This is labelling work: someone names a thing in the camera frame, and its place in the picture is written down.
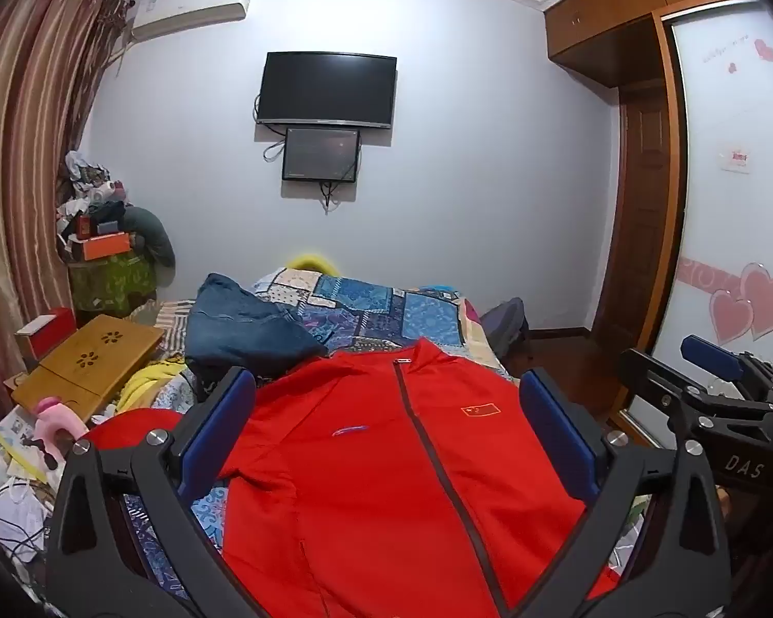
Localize brown wooden door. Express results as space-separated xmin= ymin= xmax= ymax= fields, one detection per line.
xmin=593 ymin=77 xmax=674 ymax=355

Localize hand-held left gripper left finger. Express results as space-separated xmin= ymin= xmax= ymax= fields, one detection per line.
xmin=44 ymin=366 xmax=278 ymax=618

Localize red zip jacket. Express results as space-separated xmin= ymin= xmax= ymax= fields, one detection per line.
xmin=83 ymin=338 xmax=626 ymax=618

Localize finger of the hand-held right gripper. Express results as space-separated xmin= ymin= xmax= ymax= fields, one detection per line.
xmin=618 ymin=348 xmax=735 ymax=429
xmin=679 ymin=333 xmax=773 ymax=393

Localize wooden overhead cabinet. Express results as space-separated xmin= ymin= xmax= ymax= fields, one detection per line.
xmin=544 ymin=0 xmax=758 ymax=88

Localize red box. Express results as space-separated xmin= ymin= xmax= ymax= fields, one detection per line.
xmin=14 ymin=309 xmax=78 ymax=362

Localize orange box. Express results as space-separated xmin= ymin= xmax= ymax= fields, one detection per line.
xmin=70 ymin=232 xmax=133 ymax=263

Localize black television cable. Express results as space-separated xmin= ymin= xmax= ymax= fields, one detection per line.
xmin=253 ymin=93 xmax=285 ymax=163

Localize bamboo lap desk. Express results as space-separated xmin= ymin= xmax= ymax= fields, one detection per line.
xmin=11 ymin=314 xmax=166 ymax=422

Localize patchwork printed blanket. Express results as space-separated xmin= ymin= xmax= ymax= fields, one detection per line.
xmin=122 ymin=267 xmax=535 ymax=606

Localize blue jeans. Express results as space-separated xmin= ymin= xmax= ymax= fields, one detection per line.
xmin=186 ymin=273 xmax=329 ymax=381

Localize yellow cloth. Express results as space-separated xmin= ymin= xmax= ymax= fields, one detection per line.
xmin=116 ymin=360 xmax=191 ymax=416

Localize yellow plush object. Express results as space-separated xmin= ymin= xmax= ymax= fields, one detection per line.
xmin=288 ymin=254 xmax=342 ymax=278

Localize pile of clutter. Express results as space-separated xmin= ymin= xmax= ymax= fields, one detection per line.
xmin=57 ymin=150 xmax=133 ymax=252

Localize black wall television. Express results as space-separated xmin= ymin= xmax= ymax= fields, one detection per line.
xmin=258 ymin=51 xmax=398 ymax=131

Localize pink toy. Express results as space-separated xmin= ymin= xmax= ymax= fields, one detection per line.
xmin=31 ymin=397 xmax=91 ymax=465

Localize white plastic bag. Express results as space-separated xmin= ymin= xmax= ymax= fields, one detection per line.
xmin=0 ymin=476 xmax=47 ymax=551

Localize small black wall monitor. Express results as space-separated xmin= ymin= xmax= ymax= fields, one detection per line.
xmin=281 ymin=127 xmax=362 ymax=182

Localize striped cloth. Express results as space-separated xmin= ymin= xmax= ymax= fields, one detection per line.
xmin=156 ymin=299 xmax=198 ymax=350

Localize green patterned cloth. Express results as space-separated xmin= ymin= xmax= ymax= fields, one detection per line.
xmin=68 ymin=251 xmax=159 ymax=329

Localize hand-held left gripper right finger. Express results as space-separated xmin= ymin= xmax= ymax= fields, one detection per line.
xmin=518 ymin=367 xmax=732 ymax=618

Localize white air conditioner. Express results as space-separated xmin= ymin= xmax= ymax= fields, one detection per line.
xmin=130 ymin=0 xmax=255 ymax=40

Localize printed booklet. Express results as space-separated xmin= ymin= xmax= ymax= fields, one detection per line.
xmin=0 ymin=405 xmax=59 ymax=484

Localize striped brown curtain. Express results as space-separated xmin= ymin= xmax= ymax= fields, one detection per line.
xmin=0 ymin=0 xmax=130 ymax=426

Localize white heart-print wardrobe door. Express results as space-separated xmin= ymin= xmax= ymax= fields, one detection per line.
xmin=625 ymin=0 xmax=773 ymax=432

